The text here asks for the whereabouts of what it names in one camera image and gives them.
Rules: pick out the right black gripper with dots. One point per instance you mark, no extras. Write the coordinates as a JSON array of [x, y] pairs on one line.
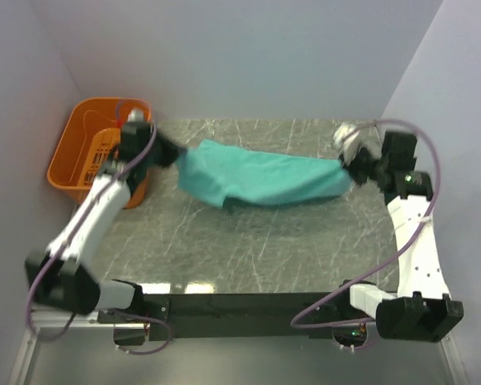
[[351, 167]]

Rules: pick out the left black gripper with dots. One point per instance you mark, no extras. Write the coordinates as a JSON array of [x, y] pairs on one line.
[[173, 151]]

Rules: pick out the teal t shirt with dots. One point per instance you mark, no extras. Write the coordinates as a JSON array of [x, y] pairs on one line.
[[214, 173]]

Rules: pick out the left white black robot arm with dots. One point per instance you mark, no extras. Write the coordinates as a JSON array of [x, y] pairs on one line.
[[61, 277]]

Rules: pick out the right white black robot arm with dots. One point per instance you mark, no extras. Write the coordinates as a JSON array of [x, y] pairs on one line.
[[422, 308]]

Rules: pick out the orange plastic basket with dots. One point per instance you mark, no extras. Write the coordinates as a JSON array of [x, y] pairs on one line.
[[90, 133]]

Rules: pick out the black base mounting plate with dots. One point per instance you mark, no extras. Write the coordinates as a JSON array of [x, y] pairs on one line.
[[255, 315]]

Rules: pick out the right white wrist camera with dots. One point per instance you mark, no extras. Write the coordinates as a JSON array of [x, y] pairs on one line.
[[347, 141]]

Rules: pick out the aluminium frame rail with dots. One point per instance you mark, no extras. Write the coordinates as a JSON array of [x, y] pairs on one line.
[[85, 354]]

